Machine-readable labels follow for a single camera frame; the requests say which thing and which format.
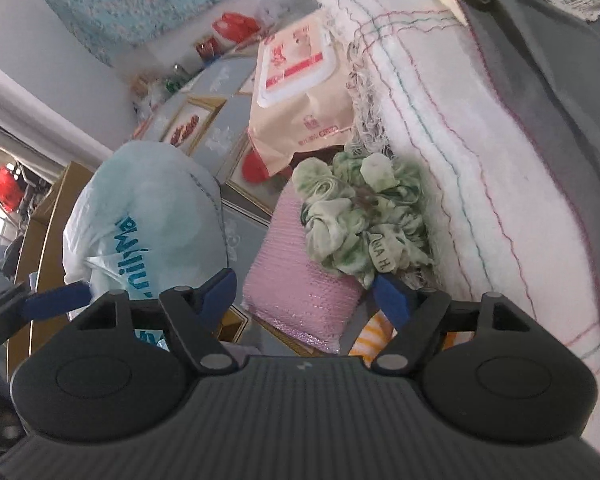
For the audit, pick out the white plastic bag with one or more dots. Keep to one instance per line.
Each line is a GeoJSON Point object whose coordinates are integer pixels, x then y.
{"type": "Point", "coordinates": [145, 220]}

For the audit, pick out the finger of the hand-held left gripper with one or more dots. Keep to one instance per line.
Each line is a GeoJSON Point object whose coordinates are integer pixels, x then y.
{"type": "Point", "coordinates": [55, 302]}
{"type": "Point", "coordinates": [0, 315]}

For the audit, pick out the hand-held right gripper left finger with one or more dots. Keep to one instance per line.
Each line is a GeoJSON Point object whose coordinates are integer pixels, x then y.
{"type": "Point", "coordinates": [217, 287]}

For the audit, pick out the green bottle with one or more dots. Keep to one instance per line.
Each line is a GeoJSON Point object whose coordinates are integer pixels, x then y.
{"type": "Point", "coordinates": [175, 77]}

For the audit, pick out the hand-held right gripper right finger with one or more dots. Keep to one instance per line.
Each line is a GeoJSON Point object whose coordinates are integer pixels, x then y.
{"type": "Point", "coordinates": [392, 300]}

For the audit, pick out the green scrunchie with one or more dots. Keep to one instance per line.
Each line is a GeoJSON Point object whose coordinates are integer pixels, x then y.
{"type": "Point", "coordinates": [350, 220]}

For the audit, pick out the blue floral cloth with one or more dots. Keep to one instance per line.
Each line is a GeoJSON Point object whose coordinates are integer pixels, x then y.
{"type": "Point", "coordinates": [145, 0]}

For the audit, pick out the grey bed sheet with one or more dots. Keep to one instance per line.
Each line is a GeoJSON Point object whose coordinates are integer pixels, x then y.
{"type": "Point", "coordinates": [555, 110]}

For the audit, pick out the white blanket coloured stitching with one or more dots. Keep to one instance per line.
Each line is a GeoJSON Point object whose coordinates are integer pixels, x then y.
{"type": "Point", "coordinates": [480, 160]}

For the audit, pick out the red plastic bag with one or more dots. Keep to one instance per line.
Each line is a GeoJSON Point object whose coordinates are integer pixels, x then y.
{"type": "Point", "coordinates": [237, 27]}

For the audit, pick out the yellow striped cloth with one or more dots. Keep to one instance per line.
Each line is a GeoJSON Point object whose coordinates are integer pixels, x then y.
{"type": "Point", "coordinates": [370, 337]}

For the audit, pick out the pink wipes pack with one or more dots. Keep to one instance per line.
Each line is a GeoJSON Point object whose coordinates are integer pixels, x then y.
{"type": "Point", "coordinates": [300, 110]}

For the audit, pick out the red hanging cloth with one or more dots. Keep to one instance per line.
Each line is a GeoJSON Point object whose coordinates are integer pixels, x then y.
{"type": "Point", "coordinates": [5, 187]}

